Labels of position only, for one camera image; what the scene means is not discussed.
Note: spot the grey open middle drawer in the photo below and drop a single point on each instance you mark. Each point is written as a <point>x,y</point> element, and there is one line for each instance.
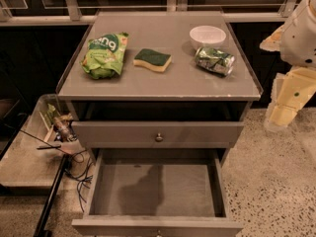
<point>157,193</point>

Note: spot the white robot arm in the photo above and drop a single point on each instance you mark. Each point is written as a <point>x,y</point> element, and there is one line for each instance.
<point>295,41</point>

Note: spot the crushed green soda can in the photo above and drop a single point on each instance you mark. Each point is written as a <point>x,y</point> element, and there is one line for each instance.
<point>215,60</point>

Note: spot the green snack bag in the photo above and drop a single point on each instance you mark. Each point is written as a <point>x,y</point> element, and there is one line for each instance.
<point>104,57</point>

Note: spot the green yellow sponge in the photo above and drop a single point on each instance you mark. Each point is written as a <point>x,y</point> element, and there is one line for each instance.
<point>152,60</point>

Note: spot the white bowl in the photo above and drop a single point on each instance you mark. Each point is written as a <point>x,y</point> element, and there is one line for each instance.
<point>207,36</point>

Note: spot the grey top drawer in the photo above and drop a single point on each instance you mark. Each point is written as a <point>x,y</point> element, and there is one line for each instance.
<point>141,134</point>

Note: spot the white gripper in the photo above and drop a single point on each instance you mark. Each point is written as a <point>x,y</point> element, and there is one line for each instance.
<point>300,39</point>

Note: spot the grey drawer cabinet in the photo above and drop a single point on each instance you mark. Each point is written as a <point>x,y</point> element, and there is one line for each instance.
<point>183,92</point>

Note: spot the white window railing frame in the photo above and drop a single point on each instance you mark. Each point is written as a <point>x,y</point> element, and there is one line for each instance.
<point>84,12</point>

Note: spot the brass top drawer knob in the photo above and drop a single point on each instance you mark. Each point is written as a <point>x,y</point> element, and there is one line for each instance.
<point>159,137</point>

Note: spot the clutter items in bin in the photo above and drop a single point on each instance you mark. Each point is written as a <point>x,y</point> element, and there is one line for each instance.
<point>61,124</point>

